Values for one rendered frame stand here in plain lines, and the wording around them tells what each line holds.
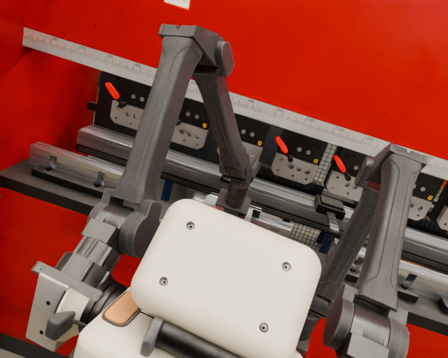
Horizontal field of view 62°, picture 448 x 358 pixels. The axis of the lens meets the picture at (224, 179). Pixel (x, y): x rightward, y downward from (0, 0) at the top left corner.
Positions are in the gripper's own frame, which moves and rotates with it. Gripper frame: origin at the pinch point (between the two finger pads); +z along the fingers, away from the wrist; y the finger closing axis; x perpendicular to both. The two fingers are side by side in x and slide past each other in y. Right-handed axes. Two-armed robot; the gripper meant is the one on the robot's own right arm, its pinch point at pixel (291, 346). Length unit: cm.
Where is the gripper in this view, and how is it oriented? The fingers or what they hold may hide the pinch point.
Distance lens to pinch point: 125.5
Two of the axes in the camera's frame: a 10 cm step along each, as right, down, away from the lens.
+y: 3.7, -5.2, 7.7
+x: -9.1, -3.6, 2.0
